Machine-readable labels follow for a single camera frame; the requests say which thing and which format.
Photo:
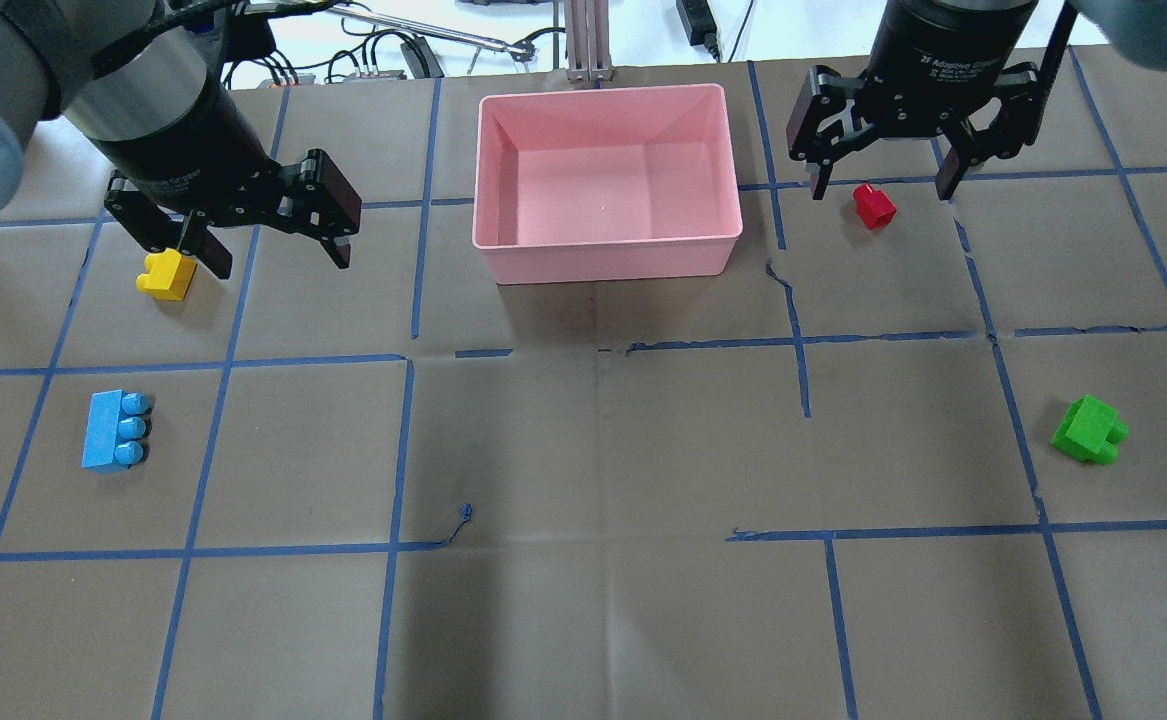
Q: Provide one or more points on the green toy block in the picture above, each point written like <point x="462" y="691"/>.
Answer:
<point x="1090" y="431"/>

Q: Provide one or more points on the black power adapter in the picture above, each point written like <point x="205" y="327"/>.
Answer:
<point x="699" y="26"/>

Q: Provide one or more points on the aluminium frame post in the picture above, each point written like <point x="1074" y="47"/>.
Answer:
<point x="588" y="42"/>

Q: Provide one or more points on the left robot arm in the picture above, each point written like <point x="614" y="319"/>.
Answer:
<point x="49" y="50"/>

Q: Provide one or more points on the yellow toy block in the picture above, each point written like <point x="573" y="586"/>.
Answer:
<point x="166" y="276"/>

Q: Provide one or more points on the blue toy block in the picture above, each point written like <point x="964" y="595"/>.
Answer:
<point x="116" y="427"/>

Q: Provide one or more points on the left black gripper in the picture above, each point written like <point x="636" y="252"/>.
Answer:
<point x="180" y="135"/>

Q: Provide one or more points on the pink plastic box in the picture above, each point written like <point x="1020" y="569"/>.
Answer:
<point x="613" y="184"/>

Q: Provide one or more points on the red toy block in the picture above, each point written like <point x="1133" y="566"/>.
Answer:
<point x="873" y="206"/>

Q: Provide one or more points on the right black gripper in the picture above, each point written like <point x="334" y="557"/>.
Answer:
<point x="946" y="50"/>

